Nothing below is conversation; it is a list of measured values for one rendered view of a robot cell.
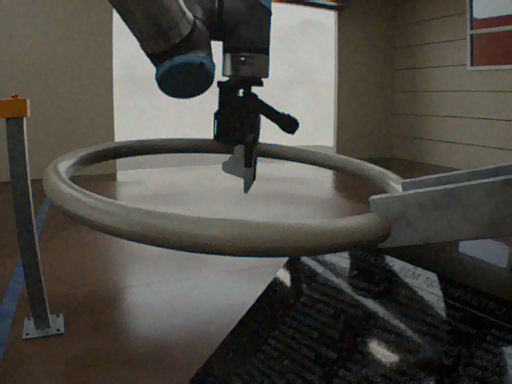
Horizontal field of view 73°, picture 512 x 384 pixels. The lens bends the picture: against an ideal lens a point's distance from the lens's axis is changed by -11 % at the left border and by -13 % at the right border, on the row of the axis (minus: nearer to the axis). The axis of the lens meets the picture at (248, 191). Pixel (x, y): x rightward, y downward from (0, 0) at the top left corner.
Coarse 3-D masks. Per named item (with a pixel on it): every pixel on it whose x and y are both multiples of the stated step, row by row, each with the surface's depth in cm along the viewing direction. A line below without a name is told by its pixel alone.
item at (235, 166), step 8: (240, 144) 72; (240, 152) 72; (232, 160) 73; (240, 160) 73; (224, 168) 73; (232, 168) 73; (240, 168) 73; (248, 168) 72; (240, 176) 73; (248, 176) 72; (248, 184) 73
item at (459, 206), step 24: (480, 168) 38; (504, 168) 37; (408, 192) 33; (432, 192) 32; (456, 192) 31; (480, 192) 29; (504, 192) 28; (408, 216) 34; (432, 216) 32; (456, 216) 31; (480, 216) 30; (504, 216) 28; (408, 240) 34; (432, 240) 32; (456, 240) 31
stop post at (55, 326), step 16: (0, 112) 142; (16, 112) 145; (16, 128) 148; (16, 144) 149; (16, 160) 150; (16, 176) 152; (16, 192) 153; (16, 208) 154; (32, 208) 160; (16, 224) 155; (32, 224) 158; (32, 240) 159; (32, 256) 160; (32, 272) 161; (32, 288) 162; (32, 304) 163; (32, 320) 174; (48, 320) 168; (32, 336) 160
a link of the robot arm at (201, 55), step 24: (120, 0) 45; (144, 0) 45; (168, 0) 47; (144, 24) 48; (168, 24) 49; (192, 24) 52; (144, 48) 53; (168, 48) 52; (192, 48) 54; (168, 72) 54; (192, 72) 55; (168, 96) 59; (192, 96) 59
